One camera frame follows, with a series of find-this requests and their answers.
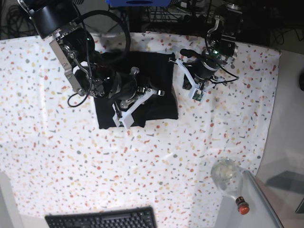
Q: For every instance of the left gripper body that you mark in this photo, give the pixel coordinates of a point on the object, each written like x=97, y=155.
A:
x=202, y=68

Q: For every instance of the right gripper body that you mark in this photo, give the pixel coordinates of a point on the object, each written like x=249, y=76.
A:
x=121, y=87

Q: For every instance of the black t-shirt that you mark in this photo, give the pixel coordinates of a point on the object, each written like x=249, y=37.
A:
x=156, y=71

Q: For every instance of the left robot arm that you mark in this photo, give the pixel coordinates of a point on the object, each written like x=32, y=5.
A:
x=220, y=46

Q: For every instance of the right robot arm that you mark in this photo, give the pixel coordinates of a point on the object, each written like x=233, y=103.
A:
x=88, y=72

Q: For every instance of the blue box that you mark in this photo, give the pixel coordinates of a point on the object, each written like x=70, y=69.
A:
x=138, y=3

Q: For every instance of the terrazzo pattern table cloth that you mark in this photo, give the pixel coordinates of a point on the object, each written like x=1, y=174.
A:
x=56, y=160

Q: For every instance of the clear glass bottle red cap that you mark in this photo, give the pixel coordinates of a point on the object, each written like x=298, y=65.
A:
x=228, y=178

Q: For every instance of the black keyboard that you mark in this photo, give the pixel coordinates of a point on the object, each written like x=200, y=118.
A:
x=128, y=218

